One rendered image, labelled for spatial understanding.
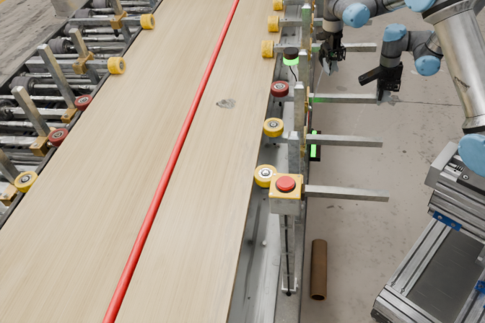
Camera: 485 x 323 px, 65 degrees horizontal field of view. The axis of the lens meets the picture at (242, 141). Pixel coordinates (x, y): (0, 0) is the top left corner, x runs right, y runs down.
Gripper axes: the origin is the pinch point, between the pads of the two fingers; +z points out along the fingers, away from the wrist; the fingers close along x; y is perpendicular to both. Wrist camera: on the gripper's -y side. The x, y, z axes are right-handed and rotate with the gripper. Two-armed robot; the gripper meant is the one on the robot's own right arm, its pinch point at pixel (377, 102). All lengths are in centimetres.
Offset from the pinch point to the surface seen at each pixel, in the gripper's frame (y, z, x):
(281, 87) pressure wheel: -40.9, -8.4, -0.8
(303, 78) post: -31.0, -16.8, -5.8
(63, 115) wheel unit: -142, -3, -16
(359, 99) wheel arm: -7.7, -2.7, -1.5
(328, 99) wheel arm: -20.4, -2.9, -1.5
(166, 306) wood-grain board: -62, -8, -98
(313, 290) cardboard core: -24, 75, -52
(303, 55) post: -30.9, -27.6, -5.8
